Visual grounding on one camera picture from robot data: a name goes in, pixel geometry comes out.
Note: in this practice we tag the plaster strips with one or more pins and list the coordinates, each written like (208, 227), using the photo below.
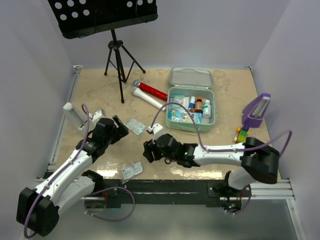
(135, 126)

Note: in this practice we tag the white toy microphone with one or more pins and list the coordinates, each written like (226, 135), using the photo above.
(139, 93)

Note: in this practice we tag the mint green medicine kit case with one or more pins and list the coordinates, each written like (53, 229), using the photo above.
(191, 82)

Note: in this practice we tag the white plastic medicine bottle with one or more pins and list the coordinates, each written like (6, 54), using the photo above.
(207, 112)

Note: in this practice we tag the aluminium frame rail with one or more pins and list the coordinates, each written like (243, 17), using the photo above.
(61, 129)

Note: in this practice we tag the white plastic stand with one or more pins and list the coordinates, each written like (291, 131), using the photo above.
(77, 118)

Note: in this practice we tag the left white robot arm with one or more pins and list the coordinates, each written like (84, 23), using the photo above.
(39, 209)

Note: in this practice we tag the blue cotton swab pouch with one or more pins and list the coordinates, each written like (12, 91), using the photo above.
(182, 116)

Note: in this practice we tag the brown bottle with orange cap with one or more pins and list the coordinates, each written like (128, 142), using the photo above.
(198, 105)

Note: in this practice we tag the teal adhesive tape packet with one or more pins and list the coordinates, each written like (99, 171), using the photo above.
(177, 98)

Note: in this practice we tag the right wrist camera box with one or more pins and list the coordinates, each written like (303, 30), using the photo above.
(155, 129)

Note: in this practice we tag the toy brick car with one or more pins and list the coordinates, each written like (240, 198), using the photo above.
(242, 133)

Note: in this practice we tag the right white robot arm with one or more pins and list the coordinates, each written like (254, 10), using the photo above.
(256, 161)

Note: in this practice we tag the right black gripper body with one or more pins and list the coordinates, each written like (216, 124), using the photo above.
(160, 153)

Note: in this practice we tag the alcohol pad packet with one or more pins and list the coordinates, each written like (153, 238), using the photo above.
(131, 171)

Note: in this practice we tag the red toy microphone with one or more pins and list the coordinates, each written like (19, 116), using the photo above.
(150, 90)

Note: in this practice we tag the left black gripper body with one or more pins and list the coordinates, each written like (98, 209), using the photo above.
(113, 138)

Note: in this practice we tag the purple plastic stand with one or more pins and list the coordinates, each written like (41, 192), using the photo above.
(253, 113)

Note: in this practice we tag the bandage scissors with black handles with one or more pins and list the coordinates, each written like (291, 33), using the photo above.
(168, 161)

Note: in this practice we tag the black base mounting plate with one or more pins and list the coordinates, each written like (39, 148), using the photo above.
(209, 193)

